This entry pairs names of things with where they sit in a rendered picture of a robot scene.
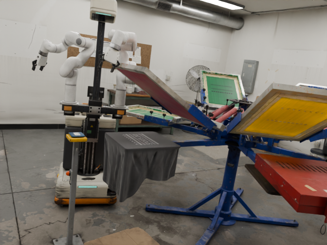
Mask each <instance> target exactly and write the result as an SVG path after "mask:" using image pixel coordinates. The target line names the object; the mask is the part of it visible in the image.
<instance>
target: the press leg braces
mask: <svg viewBox="0 0 327 245"><path fill-rule="evenodd" d="M220 192H221V189H220V188H219V189H217V190H216V191H214V192H213V193H211V194H210V195H208V196H206V197H205V198H203V199H202V200H201V201H199V202H197V203H196V204H194V205H193V206H191V207H189V208H186V211H189V212H196V209H197V208H199V207H200V206H202V205H203V204H205V203H206V202H208V201H209V200H211V199H212V198H214V197H216V196H217V195H219V194H220ZM226 196H227V192H224V191H223V194H222V196H221V199H220V202H219V205H218V208H217V210H216V213H215V216H214V218H213V220H212V223H211V224H210V226H209V227H208V228H207V229H208V230H210V231H213V232H214V231H215V229H216V228H217V226H216V223H217V221H218V218H219V215H220V213H221V210H222V207H223V204H224V202H225V199H226ZM234 196H235V198H236V199H237V200H238V201H239V202H240V203H241V205H242V206H243V207H244V208H245V209H246V211H247V212H248V213H249V214H248V216H249V218H253V219H259V217H258V216H257V215H255V214H254V213H253V211H252V210H251V209H250V208H249V207H248V206H247V204H246V203H245V202H244V201H243V200H242V198H241V197H240V196H239V195H238V194H237V193H236V191H234ZM234 202H235V201H234V200H233V196H232V199H231V204H232V205H233V203H234Z"/></svg>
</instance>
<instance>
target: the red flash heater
mask: <svg viewBox="0 0 327 245"><path fill-rule="evenodd" d="M254 166H255V167H256V169H257V170H258V171H259V172H260V173H261V174H262V175H263V176H264V177H265V178H266V179H267V180H268V182H269V183H270V184H271V185H272V186H273V187H274V188H275V189H276V190H277V191H278V192H279V193H280V194H281V195H282V197H283V198H284V199H285V200H286V201H287V202H288V203H289V204H290V205H291V206H292V207H293V208H294V210H295V211H296V212H300V213H309V214H318V215H324V216H325V217H326V218H325V221H324V222H325V223H327V162H325V161H319V160H312V159H303V158H295V157H284V156H275V155H267V154H259V153H256V156H255V165H254Z"/></svg>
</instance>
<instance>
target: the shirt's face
mask: <svg viewBox="0 0 327 245"><path fill-rule="evenodd" d="M106 133H107V134H108V135H109V136H111V137H112V138H113V139H115V140H116V141H117V142H118V143H120V144H121V145H122V146H123V147H125V148H126V149H132V148H150V147H168V146H180V145H178V144H176V143H174V142H173V141H171V140H169V139H167V138H165V137H164V136H162V135H160V134H158V133H156V132H154V131H148V132H106ZM122 134H144V135H146V136H148V137H149V138H151V139H153V140H154V141H156V142H157V143H159V144H149V145H136V144H134V143H133V142H131V141H130V140H128V139H127V138H126V137H124V136H123V135H122Z"/></svg>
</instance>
